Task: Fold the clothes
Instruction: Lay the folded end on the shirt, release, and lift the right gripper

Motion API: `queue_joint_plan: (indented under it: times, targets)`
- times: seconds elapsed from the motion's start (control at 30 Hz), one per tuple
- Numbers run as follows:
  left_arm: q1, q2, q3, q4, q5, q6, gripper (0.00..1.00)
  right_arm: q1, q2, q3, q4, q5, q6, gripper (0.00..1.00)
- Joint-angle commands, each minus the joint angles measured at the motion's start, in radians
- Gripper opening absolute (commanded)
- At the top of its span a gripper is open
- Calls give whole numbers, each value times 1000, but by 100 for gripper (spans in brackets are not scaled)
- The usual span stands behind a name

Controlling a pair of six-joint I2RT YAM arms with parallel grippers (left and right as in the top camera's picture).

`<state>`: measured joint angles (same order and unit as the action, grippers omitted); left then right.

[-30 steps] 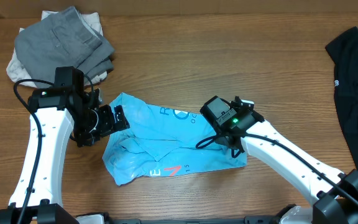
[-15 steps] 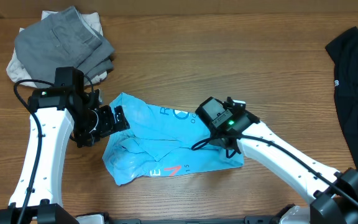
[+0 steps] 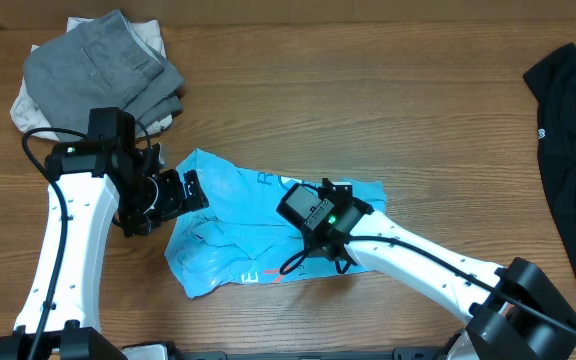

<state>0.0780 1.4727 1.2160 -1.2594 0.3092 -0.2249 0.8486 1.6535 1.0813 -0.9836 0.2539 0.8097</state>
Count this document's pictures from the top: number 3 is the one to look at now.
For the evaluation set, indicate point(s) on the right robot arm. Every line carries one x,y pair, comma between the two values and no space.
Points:
508,313

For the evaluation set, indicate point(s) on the light blue printed t-shirt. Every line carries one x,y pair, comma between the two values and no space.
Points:
239,238

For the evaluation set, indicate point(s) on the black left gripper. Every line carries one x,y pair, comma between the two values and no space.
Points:
175,203

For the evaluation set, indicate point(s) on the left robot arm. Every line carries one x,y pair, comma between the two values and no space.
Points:
100,180

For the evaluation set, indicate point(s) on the grey folded trousers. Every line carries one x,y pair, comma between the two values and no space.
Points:
100,63

